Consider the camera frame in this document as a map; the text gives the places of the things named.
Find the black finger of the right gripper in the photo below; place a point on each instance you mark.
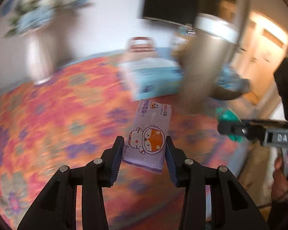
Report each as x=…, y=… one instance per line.
x=264, y=122
x=237, y=130

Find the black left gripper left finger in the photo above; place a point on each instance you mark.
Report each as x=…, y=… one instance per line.
x=55, y=205

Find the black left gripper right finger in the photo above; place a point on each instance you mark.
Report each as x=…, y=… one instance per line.
x=231, y=206

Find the purple wet wipes pack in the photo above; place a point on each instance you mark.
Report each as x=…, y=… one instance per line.
x=145, y=142

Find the person's right hand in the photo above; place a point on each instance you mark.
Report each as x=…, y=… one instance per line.
x=279, y=188

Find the floral orange table cloth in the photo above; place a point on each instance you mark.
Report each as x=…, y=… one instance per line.
x=71, y=120

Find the brown pen holder box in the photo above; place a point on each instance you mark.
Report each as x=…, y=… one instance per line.
x=181, y=40

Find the blue white tissue pack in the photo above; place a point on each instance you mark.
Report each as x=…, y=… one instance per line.
x=151, y=77

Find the small beige handbag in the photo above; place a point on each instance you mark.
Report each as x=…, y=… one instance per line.
x=139, y=48

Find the white ribbed ceramic vase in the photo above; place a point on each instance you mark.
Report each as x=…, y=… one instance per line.
x=41, y=57

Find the blue artificial flower bouquet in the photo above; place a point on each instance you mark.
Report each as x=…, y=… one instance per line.
x=30, y=15

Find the black wall television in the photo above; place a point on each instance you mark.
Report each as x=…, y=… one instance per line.
x=184, y=12

